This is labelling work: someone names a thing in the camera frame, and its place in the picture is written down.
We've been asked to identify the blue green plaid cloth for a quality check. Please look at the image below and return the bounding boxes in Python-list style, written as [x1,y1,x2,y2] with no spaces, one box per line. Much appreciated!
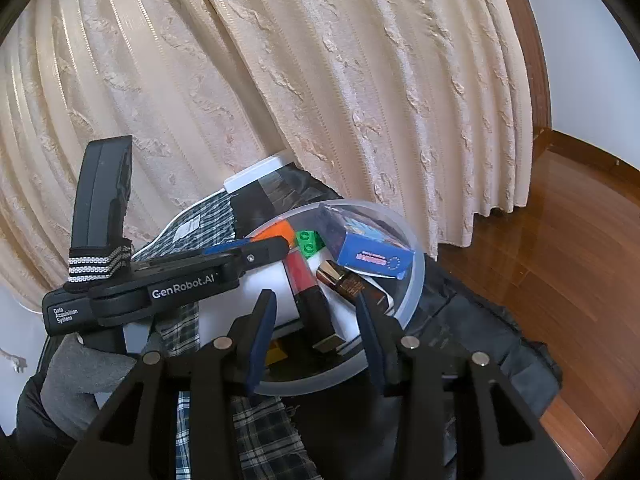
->
[125,192,321,480]

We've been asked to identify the plain white foam sponge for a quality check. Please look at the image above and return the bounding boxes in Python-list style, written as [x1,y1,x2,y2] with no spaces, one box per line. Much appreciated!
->
[197,260,363,356]

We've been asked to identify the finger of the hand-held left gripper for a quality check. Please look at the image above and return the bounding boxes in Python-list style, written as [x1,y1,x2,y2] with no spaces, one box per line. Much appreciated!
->
[220,236,292,281]
[131,241,251,267]

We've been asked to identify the red and black tube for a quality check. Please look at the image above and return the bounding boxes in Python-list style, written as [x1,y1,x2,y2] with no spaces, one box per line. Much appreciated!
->
[285,250,348,357]

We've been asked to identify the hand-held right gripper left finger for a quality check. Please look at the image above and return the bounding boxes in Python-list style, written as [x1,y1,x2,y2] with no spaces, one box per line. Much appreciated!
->
[55,290,278,480]

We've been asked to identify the brown wooden door frame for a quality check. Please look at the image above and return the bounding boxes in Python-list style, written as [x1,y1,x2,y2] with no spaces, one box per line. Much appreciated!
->
[487,0,640,171]

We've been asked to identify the beige patterned curtain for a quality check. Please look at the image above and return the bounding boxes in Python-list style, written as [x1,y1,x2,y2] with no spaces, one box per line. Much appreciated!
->
[0,0,538,321]

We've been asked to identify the white cloth label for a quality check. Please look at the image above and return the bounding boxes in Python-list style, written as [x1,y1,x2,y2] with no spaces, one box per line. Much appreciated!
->
[172,215,203,238]

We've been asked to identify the orange toy block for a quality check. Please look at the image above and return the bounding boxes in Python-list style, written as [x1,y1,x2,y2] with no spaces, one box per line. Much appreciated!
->
[257,220,297,248]

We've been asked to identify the yellow toy block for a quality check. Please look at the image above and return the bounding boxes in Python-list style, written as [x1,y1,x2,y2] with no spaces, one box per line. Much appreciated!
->
[265,340,288,368]

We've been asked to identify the green toy block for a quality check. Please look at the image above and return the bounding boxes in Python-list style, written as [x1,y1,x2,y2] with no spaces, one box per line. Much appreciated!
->
[295,230,326,256]

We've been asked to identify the person's left forearm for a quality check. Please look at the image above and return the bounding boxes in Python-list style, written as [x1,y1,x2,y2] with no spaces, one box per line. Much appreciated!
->
[15,372,91,461]

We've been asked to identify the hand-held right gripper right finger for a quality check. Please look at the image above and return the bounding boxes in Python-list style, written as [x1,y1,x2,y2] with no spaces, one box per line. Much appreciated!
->
[356,292,568,480]

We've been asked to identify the large blue printed box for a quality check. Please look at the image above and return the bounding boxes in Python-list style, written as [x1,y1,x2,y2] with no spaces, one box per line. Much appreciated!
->
[315,203,417,281]

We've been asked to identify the clear plastic bowl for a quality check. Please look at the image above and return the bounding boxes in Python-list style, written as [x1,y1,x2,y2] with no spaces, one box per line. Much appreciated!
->
[240,200,427,398]

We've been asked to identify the person's left hand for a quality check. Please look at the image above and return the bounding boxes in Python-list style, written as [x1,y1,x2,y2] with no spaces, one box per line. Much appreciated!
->
[40,332,166,441]

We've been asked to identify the white power strip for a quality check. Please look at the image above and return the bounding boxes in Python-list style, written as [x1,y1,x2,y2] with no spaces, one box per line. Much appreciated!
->
[223,155,296,196]

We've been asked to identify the brown and gold tube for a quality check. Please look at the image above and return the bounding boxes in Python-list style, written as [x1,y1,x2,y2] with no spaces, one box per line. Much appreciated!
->
[316,259,396,313]

